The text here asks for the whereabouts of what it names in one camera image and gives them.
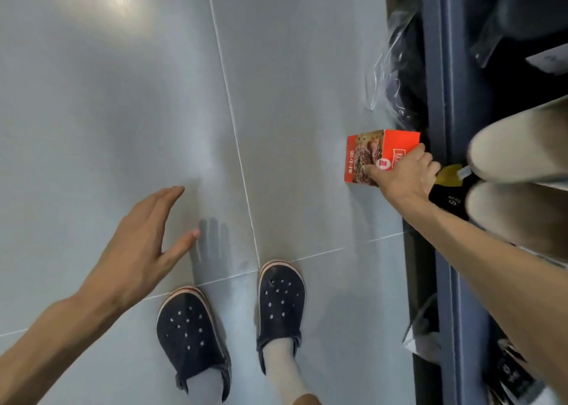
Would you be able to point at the person's right hand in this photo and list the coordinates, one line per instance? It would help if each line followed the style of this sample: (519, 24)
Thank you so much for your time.
(406, 180)

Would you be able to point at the person's left hand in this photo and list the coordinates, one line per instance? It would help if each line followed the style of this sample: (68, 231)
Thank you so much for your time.
(128, 258)

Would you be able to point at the person's left thumb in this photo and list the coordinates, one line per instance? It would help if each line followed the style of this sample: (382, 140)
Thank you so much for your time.
(182, 245)

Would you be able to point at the person's right thumb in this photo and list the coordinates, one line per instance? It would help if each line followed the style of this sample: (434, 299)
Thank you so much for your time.
(373, 173)

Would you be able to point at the red food carton box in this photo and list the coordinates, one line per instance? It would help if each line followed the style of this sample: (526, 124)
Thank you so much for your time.
(395, 145)

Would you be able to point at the person's right forearm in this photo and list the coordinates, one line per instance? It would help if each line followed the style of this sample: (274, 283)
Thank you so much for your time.
(488, 271)

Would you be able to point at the person's left forearm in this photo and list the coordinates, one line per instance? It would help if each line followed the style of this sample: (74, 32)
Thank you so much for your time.
(49, 347)

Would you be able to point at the black item yellow label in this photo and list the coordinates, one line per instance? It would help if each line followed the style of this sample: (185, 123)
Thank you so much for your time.
(452, 196)

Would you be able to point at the navy perforated clog shoe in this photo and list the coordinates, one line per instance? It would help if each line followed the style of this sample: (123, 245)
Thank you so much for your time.
(188, 329)
(280, 302)

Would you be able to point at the clear plastic bag dark item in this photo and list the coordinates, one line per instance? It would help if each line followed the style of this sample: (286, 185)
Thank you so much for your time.
(406, 71)

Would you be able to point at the dark blue metal shelf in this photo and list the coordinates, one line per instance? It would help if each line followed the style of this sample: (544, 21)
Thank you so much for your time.
(459, 85)

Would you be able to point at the white sock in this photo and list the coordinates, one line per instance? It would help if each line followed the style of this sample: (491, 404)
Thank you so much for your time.
(206, 387)
(282, 367)

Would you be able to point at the beige rounded shoe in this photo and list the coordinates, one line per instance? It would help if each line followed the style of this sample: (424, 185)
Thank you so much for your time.
(514, 216)
(519, 147)

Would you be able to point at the white crumpled plastic bag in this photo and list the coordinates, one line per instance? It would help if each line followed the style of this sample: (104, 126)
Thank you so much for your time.
(424, 338)

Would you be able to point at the white paper tag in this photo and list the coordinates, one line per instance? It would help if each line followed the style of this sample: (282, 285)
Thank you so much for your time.
(550, 59)

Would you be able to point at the dark grey shoe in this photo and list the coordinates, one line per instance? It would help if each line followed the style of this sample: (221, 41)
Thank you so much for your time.
(528, 9)

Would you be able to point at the black printed packet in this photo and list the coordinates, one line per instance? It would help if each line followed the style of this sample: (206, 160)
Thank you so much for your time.
(512, 373)

